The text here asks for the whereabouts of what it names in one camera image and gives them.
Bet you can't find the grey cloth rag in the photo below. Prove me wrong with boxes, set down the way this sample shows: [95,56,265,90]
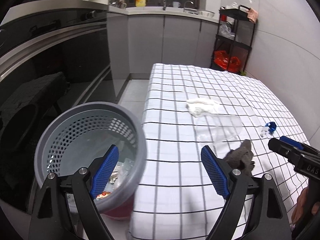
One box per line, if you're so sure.
[223,139,255,177]

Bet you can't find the red white snack wrapper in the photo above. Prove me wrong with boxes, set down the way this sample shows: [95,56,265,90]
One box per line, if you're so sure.
[96,191,111,199]

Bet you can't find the clear plastic cup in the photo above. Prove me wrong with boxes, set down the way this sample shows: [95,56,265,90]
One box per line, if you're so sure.
[195,114,243,144]

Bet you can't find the grey kitchen cabinets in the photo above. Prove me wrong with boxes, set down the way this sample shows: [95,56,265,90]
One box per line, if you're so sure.
[107,12,217,97]

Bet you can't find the right hand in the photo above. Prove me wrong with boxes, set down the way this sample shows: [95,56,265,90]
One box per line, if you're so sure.
[291,186,320,227]

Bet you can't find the crumpled foil paper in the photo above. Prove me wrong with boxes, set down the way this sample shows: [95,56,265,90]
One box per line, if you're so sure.
[109,158,135,190]

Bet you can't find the grey perforated waste basket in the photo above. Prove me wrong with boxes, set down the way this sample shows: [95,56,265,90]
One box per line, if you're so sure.
[34,101,147,213]

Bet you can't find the red stool under basket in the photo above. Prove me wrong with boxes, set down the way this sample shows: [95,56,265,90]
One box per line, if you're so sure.
[104,195,135,220]

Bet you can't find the crumpled white tissue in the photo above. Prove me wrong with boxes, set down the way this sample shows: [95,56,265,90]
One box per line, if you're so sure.
[186,99,222,117]

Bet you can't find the white black grid tablecloth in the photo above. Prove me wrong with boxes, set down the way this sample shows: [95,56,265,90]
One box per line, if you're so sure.
[127,63,308,239]

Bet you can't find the red plastic bag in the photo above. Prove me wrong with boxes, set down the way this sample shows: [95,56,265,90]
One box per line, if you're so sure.
[214,50,241,73]

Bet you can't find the black glass oven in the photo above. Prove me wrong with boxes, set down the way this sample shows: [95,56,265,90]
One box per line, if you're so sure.
[1,9,116,212]

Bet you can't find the black metal shelf rack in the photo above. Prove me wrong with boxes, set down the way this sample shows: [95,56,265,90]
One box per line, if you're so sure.
[210,3,258,76]

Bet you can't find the pink cloth on rack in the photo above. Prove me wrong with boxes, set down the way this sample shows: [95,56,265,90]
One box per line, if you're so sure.
[247,8,258,24]

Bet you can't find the black oven knob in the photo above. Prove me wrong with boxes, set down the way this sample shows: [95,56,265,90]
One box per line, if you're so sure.
[86,10,97,20]

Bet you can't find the steel bowl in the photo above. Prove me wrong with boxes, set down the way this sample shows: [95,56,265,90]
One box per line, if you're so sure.
[197,10,215,18]

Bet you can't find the white mug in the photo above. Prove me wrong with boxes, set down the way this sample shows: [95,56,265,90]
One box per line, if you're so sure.
[172,1,181,8]

